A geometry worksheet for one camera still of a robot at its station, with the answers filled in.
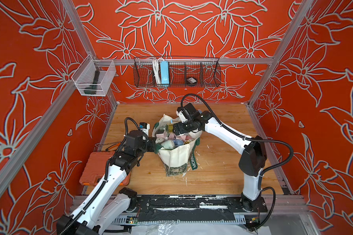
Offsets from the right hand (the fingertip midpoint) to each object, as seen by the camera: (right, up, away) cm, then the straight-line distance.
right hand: (178, 126), depth 85 cm
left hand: (-12, -6, -7) cm, 16 cm away
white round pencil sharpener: (-6, -9, -11) cm, 15 cm away
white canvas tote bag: (-1, -17, -11) cm, 20 cm away
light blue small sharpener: (0, -9, -4) cm, 10 cm away
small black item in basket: (+9, +30, +11) cm, 33 cm away
